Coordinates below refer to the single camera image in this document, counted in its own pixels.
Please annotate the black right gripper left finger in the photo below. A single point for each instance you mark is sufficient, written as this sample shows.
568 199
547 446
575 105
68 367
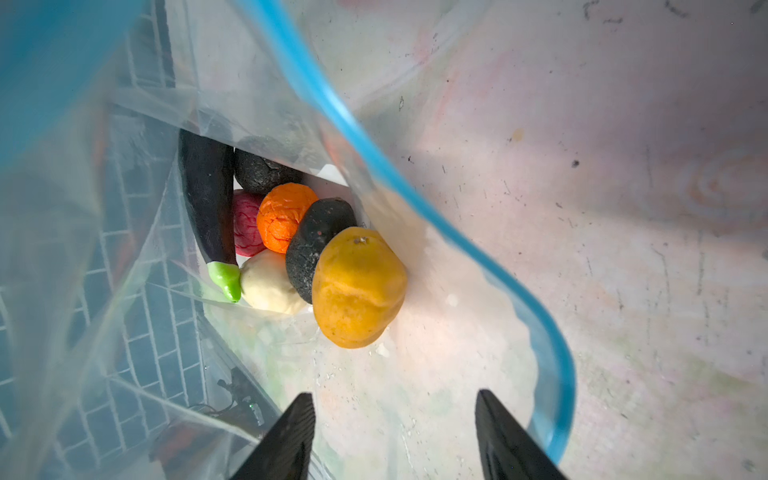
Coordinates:
285 451

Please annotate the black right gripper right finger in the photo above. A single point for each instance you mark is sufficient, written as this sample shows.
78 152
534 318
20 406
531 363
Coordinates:
506 450

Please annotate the cream white food ball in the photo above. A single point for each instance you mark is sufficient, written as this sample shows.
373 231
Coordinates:
265 284

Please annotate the yellow food ball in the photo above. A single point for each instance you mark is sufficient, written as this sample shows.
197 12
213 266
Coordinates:
359 286

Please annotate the clear zip top bag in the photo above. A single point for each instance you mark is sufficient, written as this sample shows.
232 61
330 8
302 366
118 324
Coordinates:
120 358

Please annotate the pink round food ball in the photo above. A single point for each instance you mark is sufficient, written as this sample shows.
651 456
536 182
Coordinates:
247 239

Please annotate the large black food piece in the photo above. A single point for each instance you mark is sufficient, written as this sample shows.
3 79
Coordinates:
323 220

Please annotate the small black food ball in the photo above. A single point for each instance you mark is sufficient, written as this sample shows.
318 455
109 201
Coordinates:
258 175

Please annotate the long black food piece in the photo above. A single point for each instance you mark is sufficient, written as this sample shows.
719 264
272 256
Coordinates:
207 178

